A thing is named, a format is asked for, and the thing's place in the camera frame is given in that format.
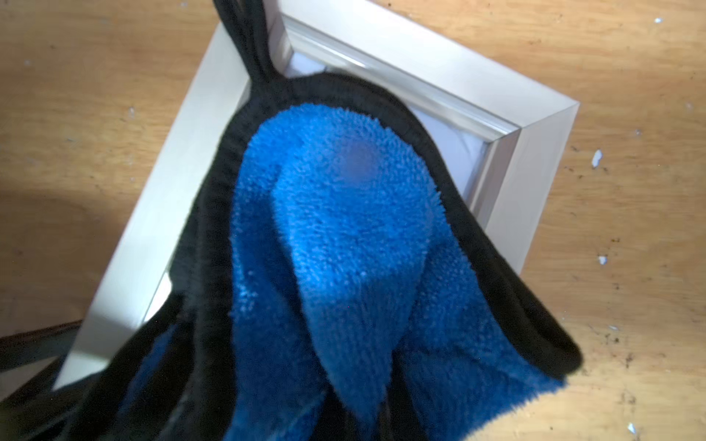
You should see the blue microfiber cloth black trim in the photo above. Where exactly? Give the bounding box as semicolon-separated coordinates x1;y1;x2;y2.
1;1;583;440

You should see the white picture frame deer print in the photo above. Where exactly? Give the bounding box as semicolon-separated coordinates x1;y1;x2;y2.
56;1;579;387

